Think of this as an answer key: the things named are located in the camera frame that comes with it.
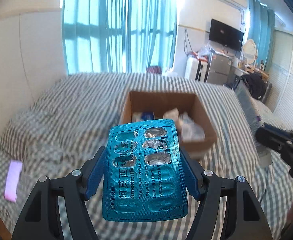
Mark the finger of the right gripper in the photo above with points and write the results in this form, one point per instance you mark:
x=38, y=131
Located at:
x=281, y=128
x=278, y=146

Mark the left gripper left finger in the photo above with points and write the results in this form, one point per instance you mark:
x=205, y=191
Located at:
x=40, y=217

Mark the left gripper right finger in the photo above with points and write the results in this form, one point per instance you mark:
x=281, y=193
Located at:
x=244, y=217

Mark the teal pill blister pack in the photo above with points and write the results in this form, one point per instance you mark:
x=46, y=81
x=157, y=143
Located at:
x=143, y=173

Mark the blue floral tissue pack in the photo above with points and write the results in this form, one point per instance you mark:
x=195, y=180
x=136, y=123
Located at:
x=142, y=116

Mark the white lotion tube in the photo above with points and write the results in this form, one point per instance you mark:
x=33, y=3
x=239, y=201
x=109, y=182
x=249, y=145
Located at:
x=255, y=122

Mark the white wardrobe doors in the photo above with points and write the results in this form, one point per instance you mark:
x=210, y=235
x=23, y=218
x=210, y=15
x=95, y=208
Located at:
x=280, y=100

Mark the black bag on chair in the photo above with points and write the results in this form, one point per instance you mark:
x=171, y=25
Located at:
x=255, y=85

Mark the pink paper note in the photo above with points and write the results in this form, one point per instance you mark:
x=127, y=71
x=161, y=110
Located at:
x=12, y=179

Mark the clear plastic bag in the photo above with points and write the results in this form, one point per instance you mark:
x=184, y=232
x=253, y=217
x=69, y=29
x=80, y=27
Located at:
x=190, y=131

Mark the silver mini fridge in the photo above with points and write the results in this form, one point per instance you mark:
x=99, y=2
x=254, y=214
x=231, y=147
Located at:
x=218, y=69

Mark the oval vanity mirror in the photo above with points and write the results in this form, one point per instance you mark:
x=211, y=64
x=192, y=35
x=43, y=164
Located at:
x=249, y=52

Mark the checkered bed quilt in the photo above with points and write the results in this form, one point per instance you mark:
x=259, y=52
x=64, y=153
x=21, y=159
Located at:
x=69, y=122

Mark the white suitcase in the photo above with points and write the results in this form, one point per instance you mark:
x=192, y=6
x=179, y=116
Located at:
x=196, y=68

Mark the teal side curtain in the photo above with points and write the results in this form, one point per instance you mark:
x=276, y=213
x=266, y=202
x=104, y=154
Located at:
x=262, y=30

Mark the dark red patterned bag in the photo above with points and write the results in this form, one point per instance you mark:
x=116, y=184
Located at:
x=154, y=70

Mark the teal window curtain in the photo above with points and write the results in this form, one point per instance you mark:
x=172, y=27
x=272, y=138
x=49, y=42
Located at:
x=118, y=36

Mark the black wall television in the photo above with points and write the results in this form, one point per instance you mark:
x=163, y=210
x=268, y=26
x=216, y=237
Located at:
x=226, y=35

